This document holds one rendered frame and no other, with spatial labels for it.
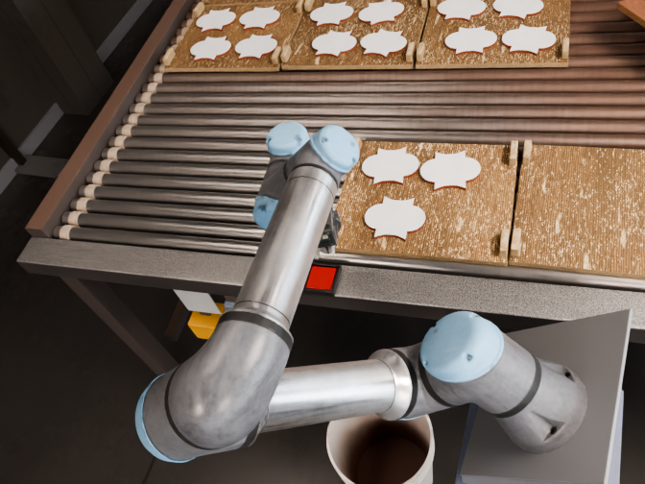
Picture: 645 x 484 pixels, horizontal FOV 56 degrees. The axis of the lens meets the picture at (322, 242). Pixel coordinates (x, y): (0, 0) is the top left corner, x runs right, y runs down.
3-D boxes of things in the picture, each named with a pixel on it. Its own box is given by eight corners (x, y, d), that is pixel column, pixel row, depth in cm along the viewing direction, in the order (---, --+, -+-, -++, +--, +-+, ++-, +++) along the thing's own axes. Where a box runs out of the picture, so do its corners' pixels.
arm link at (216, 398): (190, 403, 60) (319, 102, 90) (152, 423, 68) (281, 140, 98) (284, 451, 64) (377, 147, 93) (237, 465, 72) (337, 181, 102)
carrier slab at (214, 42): (278, 71, 188) (274, 60, 184) (165, 72, 201) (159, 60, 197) (308, 6, 207) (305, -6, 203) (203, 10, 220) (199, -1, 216)
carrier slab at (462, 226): (507, 267, 129) (507, 262, 128) (324, 251, 142) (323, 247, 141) (518, 150, 148) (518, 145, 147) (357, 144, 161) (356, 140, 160)
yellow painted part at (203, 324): (226, 342, 168) (194, 298, 150) (197, 338, 171) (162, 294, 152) (235, 317, 172) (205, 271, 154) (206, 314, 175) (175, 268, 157)
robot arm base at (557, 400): (575, 457, 89) (530, 425, 86) (500, 450, 102) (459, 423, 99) (596, 366, 96) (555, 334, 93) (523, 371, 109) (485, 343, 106)
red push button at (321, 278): (331, 293, 135) (330, 290, 134) (306, 290, 137) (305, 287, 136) (338, 271, 138) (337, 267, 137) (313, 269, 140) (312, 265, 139)
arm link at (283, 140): (256, 151, 103) (269, 117, 107) (274, 195, 111) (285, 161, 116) (300, 151, 100) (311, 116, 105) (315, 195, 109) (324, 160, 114)
